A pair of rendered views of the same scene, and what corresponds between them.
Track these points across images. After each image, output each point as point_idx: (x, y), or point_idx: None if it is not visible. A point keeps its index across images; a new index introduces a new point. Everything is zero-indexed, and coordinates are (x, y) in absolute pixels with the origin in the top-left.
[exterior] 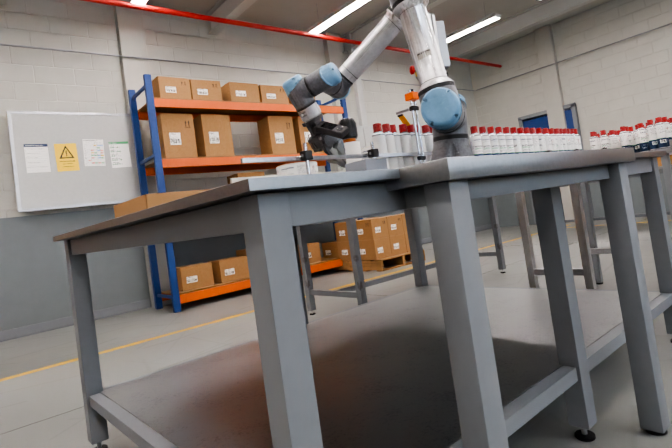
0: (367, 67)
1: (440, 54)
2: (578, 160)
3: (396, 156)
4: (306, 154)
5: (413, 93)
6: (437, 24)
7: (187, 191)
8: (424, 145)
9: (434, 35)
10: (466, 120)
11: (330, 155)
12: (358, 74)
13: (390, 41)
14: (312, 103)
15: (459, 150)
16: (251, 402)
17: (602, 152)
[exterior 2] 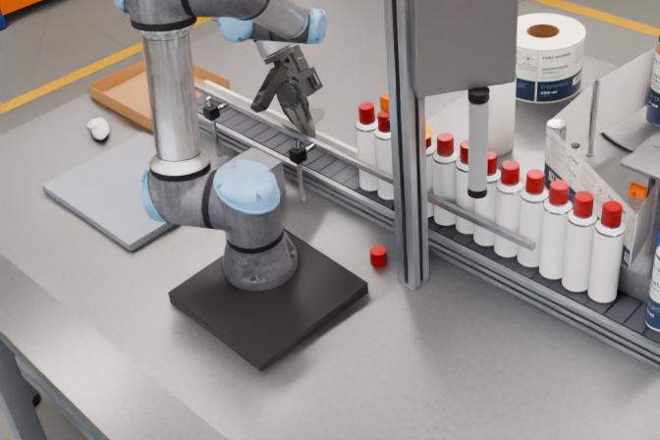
0: (279, 32)
1: (406, 63)
2: (44, 381)
3: (373, 175)
4: (203, 113)
5: (381, 101)
6: None
7: (108, 96)
8: (461, 189)
9: (160, 91)
10: (235, 229)
11: (266, 120)
12: (278, 34)
13: (257, 22)
14: (255, 40)
15: (224, 255)
16: None
17: (84, 417)
